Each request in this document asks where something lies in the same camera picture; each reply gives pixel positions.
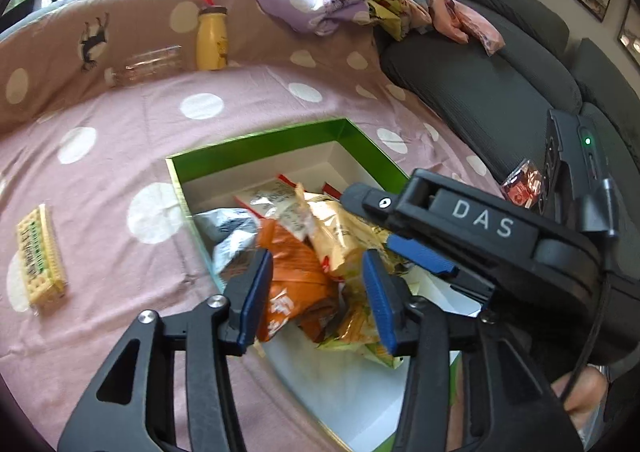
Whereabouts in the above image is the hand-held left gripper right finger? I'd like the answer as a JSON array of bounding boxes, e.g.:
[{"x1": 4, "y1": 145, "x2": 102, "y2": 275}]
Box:
[{"x1": 362, "y1": 249, "x2": 583, "y2": 452}]

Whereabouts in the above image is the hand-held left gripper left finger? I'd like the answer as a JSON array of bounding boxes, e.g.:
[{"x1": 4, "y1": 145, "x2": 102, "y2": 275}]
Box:
[{"x1": 57, "y1": 248, "x2": 275, "y2": 452}]

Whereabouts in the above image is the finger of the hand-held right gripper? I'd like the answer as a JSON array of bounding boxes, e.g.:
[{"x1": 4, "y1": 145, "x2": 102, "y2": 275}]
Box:
[
  {"x1": 385, "y1": 234, "x2": 496, "y2": 305},
  {"x1": 341, "y1": 183, "x2": 401, "y2": 229}
]

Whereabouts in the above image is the yellow-green snack packet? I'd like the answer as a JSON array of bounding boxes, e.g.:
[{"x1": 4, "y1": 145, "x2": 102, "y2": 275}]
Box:
[{"x1": 320, "y1": 282, "x2": 408, "y2": 370}]

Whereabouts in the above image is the yellow-brown snack packet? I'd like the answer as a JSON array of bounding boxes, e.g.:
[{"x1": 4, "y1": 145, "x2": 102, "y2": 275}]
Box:
[{"x1": 217, "y1": 252, "x2": 261, "y2": 285}]

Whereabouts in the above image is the orange snack packet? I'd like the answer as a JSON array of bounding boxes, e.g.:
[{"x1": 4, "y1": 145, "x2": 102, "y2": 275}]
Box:
[
  {"x1": 255, "y1": 219, "x2": 341, "y2": 343},
  {"x1": 300, "y1": 299, "x2": 346, "y2": 344}
]

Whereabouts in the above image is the yellow snack packet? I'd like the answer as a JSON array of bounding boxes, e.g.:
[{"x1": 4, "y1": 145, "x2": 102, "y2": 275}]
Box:
[{"x1": 297, "y1": 184, "x2": 401, "y2": 280}]

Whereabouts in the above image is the silver snack packet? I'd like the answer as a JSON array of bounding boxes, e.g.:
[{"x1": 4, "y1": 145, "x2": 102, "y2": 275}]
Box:
[{"x1": 192, "y1": 208, "x2": 261, "y2": 277}]

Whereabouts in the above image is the white red-edged snack packet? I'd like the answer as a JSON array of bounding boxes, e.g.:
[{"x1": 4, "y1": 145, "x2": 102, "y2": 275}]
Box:
[{"x1": 235, "y1": 174, "x2": 311, "y2": 243}]

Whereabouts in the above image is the green cardboard box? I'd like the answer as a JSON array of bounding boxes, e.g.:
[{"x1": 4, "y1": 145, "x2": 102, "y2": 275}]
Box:
[{"x1": 165, "y1": 118, "x2": 481, "y2": 452}]

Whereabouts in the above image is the green-label cracker packet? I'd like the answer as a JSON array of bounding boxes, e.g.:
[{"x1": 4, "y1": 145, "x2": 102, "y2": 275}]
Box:
[{"x1": 16, "y1": 204, "x2": 68, "y2": 307}]

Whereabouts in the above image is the person's right hand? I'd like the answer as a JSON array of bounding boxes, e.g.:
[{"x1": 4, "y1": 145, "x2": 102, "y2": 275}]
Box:
[{"x1": 550, "y1": 364, "x2": 613, "y2": 420}]

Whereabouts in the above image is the small red packet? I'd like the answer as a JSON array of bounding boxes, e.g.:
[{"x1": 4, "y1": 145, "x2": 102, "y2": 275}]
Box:
[{"x1": 501, "y1": 158, "x2": 545, "y2": 209}]

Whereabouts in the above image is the grey sofa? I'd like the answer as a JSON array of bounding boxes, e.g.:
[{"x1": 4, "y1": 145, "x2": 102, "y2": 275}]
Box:
[{"x1": 377, "y1": 0, "x2": 640, "y2": 243}]

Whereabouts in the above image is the yellow printed cloth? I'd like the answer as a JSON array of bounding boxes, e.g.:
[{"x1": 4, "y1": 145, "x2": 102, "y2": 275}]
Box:
[{"x1": 367, "y1": 0, "x2": 403, "y2": 40}]

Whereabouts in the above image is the brown polka-dot cushion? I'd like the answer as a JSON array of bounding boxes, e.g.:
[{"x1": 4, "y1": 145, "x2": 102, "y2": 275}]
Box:
[{"x1": 0, "y1": 0, "x2": 381, "y2": 123}]

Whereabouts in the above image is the pink polka-dot bedsheet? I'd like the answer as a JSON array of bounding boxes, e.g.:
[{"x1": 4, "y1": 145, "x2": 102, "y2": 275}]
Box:
[{"x1": 0, "y1": 49, "x2": 506, "y2": 452}]

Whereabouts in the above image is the yellow bottle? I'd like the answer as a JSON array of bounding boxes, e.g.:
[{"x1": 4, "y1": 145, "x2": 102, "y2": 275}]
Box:
[{"x1": 194, "y1": 0, "x2": 231, "y2": 71}]

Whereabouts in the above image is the clear plastic bottle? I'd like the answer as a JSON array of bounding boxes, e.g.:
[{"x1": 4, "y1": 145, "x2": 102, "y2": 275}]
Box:
[{"x1": 104, "y1": 46, "x2": 185, "y2": 88}]

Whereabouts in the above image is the black cable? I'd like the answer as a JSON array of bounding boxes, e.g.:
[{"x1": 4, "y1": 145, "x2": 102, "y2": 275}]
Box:
[{"x1": 560, "y1": 177, "x2": 621, "y2": 405}]

